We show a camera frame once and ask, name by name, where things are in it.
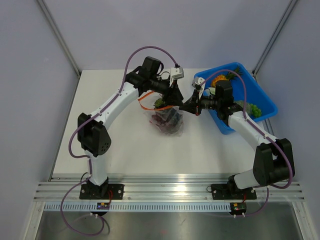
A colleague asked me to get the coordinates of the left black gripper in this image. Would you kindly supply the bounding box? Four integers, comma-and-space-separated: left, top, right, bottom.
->
149, 75, 184, 107

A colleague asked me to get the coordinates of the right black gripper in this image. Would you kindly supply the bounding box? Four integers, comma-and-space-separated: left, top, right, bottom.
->
179, 89, 221, 117

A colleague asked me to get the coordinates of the blue black grape bunch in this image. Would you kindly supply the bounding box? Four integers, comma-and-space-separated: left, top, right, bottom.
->
153, 98, 182, 118

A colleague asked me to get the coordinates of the clear zip bag orange zipper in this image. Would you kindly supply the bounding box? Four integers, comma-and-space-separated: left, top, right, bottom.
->
137, 91, 184, 136

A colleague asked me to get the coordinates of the dark purple grape bunch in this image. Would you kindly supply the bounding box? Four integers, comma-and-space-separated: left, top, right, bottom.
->
149, 114, 184, 135

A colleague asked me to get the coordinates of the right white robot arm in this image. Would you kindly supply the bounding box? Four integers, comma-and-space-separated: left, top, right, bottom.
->
180, 77, 295, 199

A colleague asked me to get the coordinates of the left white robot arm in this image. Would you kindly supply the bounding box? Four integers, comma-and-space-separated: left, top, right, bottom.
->
77, 56, 184, 200

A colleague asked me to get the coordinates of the green cabbage toy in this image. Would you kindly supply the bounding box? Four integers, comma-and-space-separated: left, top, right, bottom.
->
204, 87, 216, 96

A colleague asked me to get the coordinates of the orange toy pineapple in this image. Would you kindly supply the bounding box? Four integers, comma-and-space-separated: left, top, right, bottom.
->
210, 66, 243, 88

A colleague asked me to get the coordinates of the green cantaloupe melon toy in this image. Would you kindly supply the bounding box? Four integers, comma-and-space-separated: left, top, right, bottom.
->
235, 100, 251, 113

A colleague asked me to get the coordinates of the blue plastic bin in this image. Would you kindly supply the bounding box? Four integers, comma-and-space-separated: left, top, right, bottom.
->
194, 62, 278, 123

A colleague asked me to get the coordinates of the small green grape bunch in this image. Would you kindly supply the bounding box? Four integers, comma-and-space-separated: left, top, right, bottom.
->
248, 103, 262, 118

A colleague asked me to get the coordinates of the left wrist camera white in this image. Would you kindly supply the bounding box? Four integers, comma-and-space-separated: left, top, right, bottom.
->
169, 67, 184, 87

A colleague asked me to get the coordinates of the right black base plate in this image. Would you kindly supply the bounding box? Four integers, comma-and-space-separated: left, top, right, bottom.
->
208, 183, 257, 200

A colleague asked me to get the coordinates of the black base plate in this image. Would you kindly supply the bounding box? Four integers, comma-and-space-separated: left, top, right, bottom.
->
79, 183, 125, 200
208, 183, 257, 200

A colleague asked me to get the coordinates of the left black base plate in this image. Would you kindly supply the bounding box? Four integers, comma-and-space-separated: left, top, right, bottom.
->
79, 183, 125, 200

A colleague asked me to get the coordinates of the aluminium rail frame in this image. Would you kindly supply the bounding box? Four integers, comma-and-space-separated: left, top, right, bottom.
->
33, 172, 306, 203

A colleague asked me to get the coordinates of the white slotted cable duct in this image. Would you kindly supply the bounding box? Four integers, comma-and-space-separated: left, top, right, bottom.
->
44, 202, 231, 213

